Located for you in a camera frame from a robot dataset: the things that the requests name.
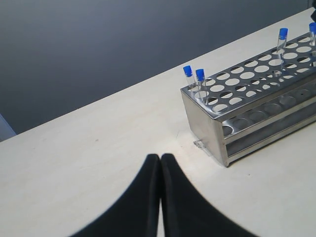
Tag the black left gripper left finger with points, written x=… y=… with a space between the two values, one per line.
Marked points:
x=136 y=212

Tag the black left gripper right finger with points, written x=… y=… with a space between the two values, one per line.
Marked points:
x=186 y=213

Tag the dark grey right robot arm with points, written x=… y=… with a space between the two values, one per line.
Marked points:
x=313 y=16

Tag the stainless steel tube rack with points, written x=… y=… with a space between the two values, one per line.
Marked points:
x=253 y=103

